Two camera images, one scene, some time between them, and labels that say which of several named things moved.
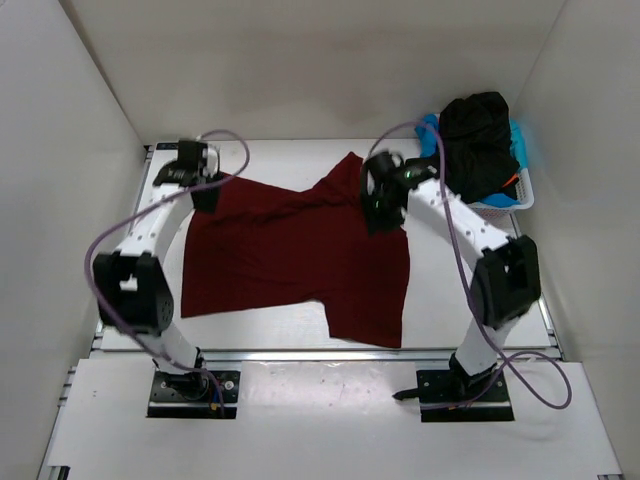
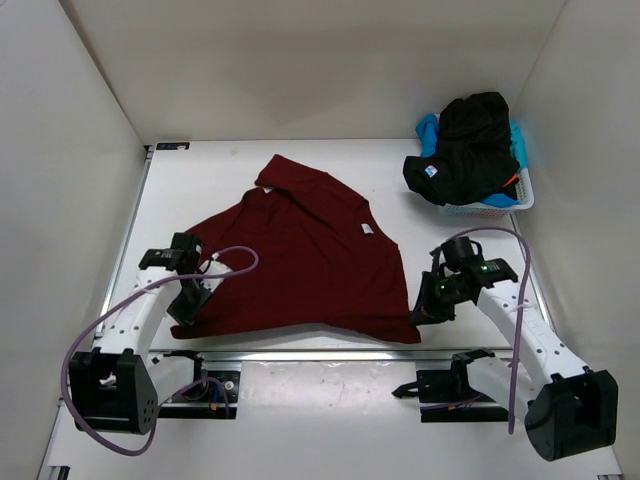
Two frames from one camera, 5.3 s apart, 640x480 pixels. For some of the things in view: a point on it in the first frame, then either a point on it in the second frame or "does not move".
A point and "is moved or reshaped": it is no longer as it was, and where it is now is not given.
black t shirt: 476,146 does not move
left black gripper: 207,203 to 185,315
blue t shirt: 428,140 does not move
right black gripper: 380,223 to 428,310
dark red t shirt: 309,243 is moved or reshaped
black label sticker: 167,146 does not move
